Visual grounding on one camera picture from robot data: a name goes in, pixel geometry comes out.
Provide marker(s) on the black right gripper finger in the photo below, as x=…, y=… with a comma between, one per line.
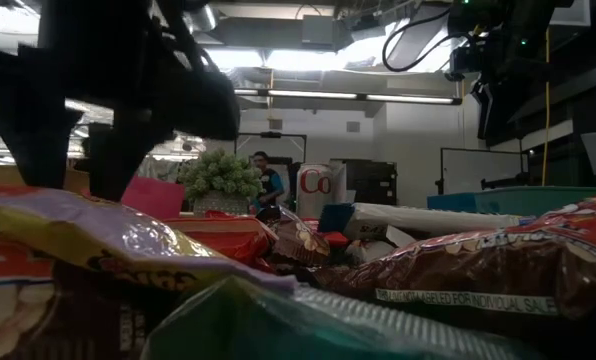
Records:
x=482, y=115
x=503, y=117

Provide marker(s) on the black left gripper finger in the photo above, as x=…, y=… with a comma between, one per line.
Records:
x=123, y=160
x=33, y=125

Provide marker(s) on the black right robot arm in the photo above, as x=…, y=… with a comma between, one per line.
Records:
x=528, y=20

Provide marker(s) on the red plastic bin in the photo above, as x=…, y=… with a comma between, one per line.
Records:
x=155, y=197

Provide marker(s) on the yellow Sour Patch bag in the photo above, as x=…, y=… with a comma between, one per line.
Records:
x=103, y=235

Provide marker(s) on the grey-blue plastic bin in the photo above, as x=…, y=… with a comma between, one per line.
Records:
x=538, y=200

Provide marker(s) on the blue plastic bin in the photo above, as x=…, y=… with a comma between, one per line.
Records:
x=450, y=201

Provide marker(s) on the artificial green potted plant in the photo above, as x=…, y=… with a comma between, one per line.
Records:
x=220, y=177

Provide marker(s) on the white Hershey's cookies bar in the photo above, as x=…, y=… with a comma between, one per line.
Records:
x=428, y=217

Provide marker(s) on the red KitKat bar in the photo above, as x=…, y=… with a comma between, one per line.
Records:
x=223, y=235
x=333, y=237

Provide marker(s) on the person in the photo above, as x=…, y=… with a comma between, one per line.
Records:
x=268, y=182

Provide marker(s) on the white PayDay bar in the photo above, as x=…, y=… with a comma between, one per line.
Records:
x=373, y=247

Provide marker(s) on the silver Diet Coke can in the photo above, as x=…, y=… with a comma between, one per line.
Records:
x=315, y=190

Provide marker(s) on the clear Jolly Rancher packet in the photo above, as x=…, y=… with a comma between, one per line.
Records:
x=278, y=325

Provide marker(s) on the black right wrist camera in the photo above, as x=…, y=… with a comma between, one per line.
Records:
x=465, y=60

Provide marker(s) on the silver round air duct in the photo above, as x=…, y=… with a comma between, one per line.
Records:
x=205, y=17

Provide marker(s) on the black metal rig frame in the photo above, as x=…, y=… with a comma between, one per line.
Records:
x=270, y=134

